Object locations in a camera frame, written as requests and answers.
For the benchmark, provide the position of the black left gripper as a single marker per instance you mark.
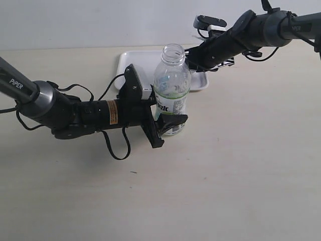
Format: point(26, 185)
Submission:
point(129, 110)

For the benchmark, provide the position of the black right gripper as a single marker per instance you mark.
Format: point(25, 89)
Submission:
point(212, 52)

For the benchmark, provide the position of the clear plastic drink bottle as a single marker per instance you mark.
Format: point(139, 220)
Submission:
point(172, 81)

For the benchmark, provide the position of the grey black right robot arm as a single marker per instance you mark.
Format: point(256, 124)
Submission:
point(250, 33)

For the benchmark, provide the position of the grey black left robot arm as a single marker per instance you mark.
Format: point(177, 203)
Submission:
point(68, 117)

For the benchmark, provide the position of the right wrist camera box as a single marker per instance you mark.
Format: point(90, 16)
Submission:
point(207, 26)

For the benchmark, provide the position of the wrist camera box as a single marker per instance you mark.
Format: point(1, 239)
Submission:
point(143, 82)
point(207, 26)

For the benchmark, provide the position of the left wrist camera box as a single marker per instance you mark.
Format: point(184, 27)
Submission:
point(143, 82)

